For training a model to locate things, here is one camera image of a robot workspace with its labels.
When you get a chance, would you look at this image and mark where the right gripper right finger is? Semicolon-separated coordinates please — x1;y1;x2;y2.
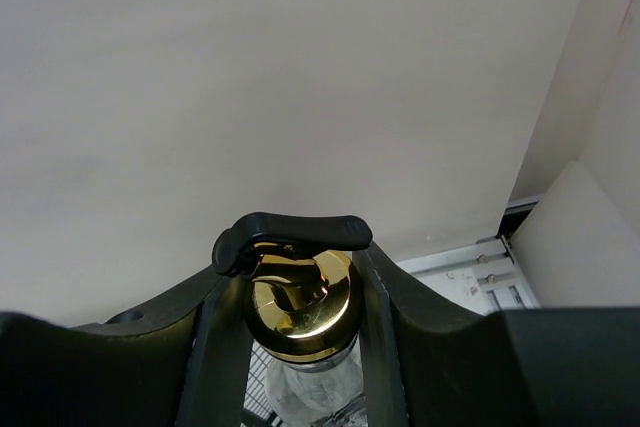
353;246;639;426

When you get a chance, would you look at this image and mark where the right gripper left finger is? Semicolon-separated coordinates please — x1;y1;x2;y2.
1;272;252;426

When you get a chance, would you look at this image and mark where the glass cruet gold cap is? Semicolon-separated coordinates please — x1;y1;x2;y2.
212;212;373;426

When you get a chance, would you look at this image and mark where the black wire basket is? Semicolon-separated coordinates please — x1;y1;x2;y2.
240;342;282;426

